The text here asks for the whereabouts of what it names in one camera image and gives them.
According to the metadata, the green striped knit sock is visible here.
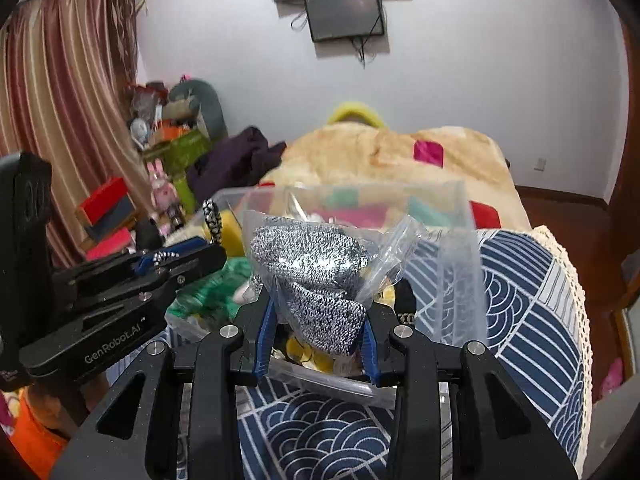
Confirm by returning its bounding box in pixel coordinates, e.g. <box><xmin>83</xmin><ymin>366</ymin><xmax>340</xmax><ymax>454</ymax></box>
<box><xmin>166</xmin><ymin>257</ymin><xmax>252</xmax><ymax>330</ymax></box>

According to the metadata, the black white braided bracelet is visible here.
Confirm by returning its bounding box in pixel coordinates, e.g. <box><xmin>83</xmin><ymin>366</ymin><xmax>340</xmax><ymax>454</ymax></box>
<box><xmin>152</xmin><ymin>198</ymin><xmax>225</xmax><ymax>266</ymax></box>

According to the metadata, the grey knit item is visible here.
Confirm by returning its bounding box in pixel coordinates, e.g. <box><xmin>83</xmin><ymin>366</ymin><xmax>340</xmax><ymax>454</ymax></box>
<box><xmin>242</xmin><ymin>209</ymin><xmax>427</xmax><ymax>356</ymax></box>

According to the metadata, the pink rabbit figurine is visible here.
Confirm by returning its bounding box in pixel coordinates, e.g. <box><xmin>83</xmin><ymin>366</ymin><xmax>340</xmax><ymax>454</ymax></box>
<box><xmin>146</xmin><ymin>158</ymin><xmax>180</xmax><ymax>214</ymax></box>

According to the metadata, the green tumbler bottle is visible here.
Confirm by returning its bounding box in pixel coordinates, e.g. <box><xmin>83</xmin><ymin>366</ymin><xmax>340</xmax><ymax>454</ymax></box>
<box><xmin>172</xmin><ymin>174</ymin><xmax>198</xmax><ymax>216</ymax></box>

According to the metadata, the green cardboard box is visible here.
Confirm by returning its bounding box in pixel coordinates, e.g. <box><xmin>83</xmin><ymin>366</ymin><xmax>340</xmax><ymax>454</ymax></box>
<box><xmin>142</xmin><ymin>130</ymin><xmax>213</xmax><ymax>176</ymax></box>

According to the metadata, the dark purple clothing pile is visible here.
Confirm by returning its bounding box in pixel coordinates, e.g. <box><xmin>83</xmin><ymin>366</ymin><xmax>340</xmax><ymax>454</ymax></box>
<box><xmin>186</xmin><ymin>126</ymin><xmax>286</xmax><ymax>205</ymax></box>

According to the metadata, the blue wave pattern tablecloth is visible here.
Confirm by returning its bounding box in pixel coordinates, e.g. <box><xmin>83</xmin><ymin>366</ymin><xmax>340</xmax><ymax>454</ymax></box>
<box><xmin>238</xmin><ymin>226</ymin><xmax>592</xmax><ymax>479</ymax></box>

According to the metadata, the clear plastic storage box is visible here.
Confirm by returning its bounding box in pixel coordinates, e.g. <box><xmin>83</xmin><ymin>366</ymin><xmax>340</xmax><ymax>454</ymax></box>
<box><xmin>166</xmin><ymin>181</ymin><xmax>487</xmax><ymax>408</ymax></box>

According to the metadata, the grey green plush toy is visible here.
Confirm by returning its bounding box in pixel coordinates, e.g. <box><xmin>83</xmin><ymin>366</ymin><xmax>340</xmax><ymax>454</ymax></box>
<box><xmin>162</xmin><ymin>78</ymin><xmax>228</xmax><ymax>142</ymax></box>

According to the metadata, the beige plush blanket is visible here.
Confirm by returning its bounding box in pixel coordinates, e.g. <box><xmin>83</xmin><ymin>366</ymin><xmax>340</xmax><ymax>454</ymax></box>
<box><xmin>262</xmin><ymin>122</ymin><xmax>532</xmax><ymax>231</ymax></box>

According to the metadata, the red striped curtain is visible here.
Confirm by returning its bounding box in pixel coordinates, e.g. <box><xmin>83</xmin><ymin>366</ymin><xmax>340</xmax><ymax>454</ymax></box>
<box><xmin>1</xmin><ymin>0</ymin><xmax>151</xmax><ymax>266</ymax></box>

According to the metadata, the small wall monitor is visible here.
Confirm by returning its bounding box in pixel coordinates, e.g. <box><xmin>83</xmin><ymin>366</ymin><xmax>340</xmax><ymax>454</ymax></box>
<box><xmin>305</xmin><ymin>0</ymin><xmax>385</xmax><ymax>44</ymax></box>

